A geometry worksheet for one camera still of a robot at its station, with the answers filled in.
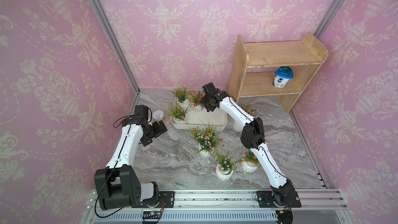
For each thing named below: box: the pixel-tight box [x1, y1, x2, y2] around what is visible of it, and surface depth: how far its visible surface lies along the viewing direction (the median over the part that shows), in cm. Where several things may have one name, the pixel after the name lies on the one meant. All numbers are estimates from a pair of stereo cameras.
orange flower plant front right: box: [239, 149, 262, 173], surface depth 79 cm
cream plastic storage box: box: [169, 96, 229, 132], surface depth 97 cm
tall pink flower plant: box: [188, 118, 223, 158], surface depth 81 cm
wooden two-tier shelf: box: [228, 32, 330, 114], surface depth 85 cm
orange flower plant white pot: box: [171, 85, 190, 110], surface depth 105 cm
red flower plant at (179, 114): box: [167, 103, 191, 124], surface depth 96 cm
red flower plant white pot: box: [187, 89, 205, 112], surface depth 98 cm
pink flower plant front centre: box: [213, 148, 239, 181], surface depth 77 cm
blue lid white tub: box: [272, 65, 294, 89], surface depth 89 cm
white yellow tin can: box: [152, 109, 165, 121], surface depth 102 cm
